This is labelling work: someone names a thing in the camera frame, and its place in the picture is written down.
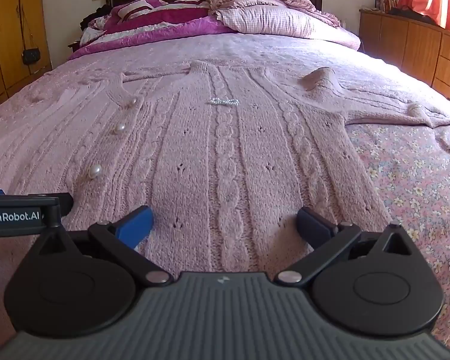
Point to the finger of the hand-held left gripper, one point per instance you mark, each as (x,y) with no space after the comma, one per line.
(58,204)

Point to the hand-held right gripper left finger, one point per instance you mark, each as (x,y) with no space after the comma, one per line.
(135,225)

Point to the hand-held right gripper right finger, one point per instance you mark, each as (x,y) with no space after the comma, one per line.
(311,228)

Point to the pink knit sweater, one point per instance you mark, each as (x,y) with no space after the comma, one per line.
(225,157)

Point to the dark clothes pile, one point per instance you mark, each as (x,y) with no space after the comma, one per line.
(97,17)

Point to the pink floral bed sheet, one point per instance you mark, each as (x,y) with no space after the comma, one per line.
(416,180)

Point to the small black bag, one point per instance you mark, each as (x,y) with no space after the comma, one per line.
(30,56)

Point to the wooden nightstand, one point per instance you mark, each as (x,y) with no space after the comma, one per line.
(75,45)

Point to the wooden wardrobe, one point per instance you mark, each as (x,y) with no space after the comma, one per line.
(7,26)

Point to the magenta striped quilt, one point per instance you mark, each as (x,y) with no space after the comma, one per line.
(161,30)

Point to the pink checked pillow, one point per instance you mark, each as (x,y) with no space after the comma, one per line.
(285,22)

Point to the wooden dresser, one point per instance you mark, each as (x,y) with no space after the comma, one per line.
(408,45)

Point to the black cloth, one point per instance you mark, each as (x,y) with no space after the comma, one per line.
(412,15)

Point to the row of books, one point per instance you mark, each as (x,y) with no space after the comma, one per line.
(388,2)

